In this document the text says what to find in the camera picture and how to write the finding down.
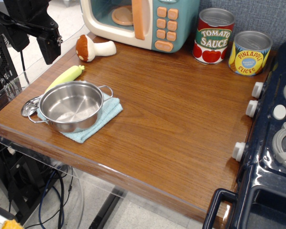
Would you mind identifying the white round stove button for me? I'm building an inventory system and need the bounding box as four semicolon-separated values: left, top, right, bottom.
273;104;286;120

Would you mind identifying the white stove knob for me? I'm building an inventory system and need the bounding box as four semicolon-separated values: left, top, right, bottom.
232;142;246;162
245;100;258;118
251;82;264;99

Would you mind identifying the spoon with yellow-green handle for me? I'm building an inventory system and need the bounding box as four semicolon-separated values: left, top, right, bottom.
21;65;85;117

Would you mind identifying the white stove knob top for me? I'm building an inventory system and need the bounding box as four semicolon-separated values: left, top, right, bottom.
251;82;264;99

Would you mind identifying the dark blue toy stove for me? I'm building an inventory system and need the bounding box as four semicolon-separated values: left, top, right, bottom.
203;42;286;229

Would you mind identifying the stainless steel pot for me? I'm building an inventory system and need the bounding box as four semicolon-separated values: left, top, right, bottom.
28;81;113;133

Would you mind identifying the plush brown mushroom toy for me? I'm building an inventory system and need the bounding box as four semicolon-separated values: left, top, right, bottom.
76;35;116;62

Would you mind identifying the white stove knob middle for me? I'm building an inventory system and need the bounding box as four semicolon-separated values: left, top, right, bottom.
245;100;258;118

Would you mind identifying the blue cable under table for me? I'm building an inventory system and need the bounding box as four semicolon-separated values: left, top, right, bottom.
38;170;65;229

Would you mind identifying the black cable under table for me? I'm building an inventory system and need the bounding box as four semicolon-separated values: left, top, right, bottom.
23;167;74;229

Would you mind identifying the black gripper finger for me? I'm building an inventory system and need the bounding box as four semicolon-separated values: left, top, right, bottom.
37;36;61;65

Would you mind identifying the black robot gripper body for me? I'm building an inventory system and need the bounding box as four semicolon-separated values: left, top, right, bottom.
0;0;61;52

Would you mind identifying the light blue folded cloth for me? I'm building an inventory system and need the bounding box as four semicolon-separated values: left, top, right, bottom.
36;92;123;144

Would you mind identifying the black metal table leg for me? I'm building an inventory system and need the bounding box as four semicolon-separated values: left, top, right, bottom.
89;194;121;229

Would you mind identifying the yellow pineapple slices can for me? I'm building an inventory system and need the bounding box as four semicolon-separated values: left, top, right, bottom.
228;31;273;76

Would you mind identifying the white stove knob bottom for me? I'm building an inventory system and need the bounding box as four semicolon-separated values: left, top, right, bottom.
232;142;246;162

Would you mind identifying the toy microwave teal and cream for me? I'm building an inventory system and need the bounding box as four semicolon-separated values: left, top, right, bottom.
80;0;200;53

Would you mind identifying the tomato sauce can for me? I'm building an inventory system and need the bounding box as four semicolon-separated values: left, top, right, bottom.
193;8;235;64

